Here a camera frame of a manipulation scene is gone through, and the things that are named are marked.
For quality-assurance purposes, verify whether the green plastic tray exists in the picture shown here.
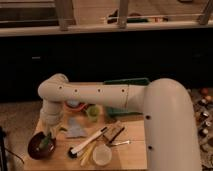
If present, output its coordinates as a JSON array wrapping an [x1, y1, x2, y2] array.
[[105, 77, 150, 117]]

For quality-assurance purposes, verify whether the light green cup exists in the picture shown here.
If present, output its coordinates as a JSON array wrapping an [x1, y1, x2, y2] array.
[[86, 105, 99, 122]]

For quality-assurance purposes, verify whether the white handled brush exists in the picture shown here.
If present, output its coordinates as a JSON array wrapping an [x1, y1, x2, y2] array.
[[68, 127, 108, 158]]

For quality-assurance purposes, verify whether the blue sponge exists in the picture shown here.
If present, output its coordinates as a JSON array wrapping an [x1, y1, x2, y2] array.
[[67, 100, 80, 108]]

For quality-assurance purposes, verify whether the white measuring scoop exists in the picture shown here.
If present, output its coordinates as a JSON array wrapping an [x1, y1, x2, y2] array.
[[92, 140, 131, 166]]

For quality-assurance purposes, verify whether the wooden block with black stripe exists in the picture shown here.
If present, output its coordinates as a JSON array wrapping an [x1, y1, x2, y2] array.
[[103, 121, 125, 143]]

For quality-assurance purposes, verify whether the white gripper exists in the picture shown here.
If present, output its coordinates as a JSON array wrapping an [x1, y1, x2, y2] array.
[[40, 112, 62, 138]]

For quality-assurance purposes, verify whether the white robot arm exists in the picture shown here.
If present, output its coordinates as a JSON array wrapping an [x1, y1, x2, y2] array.
[[38, 74, 202, 171]]

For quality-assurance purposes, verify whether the purple bowl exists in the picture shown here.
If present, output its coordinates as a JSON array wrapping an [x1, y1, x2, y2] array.
[[28, 132, 56, 160]]

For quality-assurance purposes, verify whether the blue grey cloth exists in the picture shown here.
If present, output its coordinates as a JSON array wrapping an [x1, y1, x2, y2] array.
[[65, 117, 87, 138]]

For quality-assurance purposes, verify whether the orange bowl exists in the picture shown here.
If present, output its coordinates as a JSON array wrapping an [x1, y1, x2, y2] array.
[[64, 102, 88, 112]]

